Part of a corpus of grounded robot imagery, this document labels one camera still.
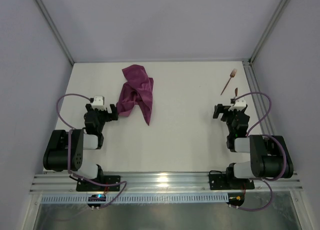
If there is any purple satin napkin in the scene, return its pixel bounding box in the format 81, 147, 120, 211
116, 65, 154, 125

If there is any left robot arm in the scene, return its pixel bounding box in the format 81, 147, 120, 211
43, 104, 118, 186

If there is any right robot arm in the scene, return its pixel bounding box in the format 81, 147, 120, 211
213, 104, 294, 181

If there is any right controller board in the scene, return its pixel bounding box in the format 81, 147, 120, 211
227, 194, 245, 207

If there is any controller board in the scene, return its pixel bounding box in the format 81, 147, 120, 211
227, 194, 245, 207
87, 194, 106, 208

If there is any left controller board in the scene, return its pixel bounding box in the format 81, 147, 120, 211
87, 194, 106, 208

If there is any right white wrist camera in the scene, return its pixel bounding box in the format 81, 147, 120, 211
228, 98, 247, 111

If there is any right side aluminium rail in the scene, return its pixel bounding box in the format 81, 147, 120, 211
242, 60, 278, 135

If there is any aluminium rail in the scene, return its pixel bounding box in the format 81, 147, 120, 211
29, 171, 303, 194
242, 60, 278, 135

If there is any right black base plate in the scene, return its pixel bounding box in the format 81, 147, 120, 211
208, 171, 255, 190

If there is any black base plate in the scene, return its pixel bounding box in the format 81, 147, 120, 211
208, 171, 255, 190
76, 175, 121, 192

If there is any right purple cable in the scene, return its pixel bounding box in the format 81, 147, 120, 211
234, 91, 288, 211

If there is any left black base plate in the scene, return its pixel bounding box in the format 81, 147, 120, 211
76, 175, 121, 192

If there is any aluminium front rail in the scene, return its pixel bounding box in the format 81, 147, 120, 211
29, 171, 303, 194

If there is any slotted grey cable duct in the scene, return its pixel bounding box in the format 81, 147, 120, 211
40, 192, 228, 204

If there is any right aluminium frame post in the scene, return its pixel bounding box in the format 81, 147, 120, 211
249, 0, 291, 65

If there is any aluminium frame post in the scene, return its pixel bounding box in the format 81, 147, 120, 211
33, 0, 75, 66
249, 0, 291, 65

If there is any left aluminium frame post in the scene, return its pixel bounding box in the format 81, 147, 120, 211
33, 0, 75, 66

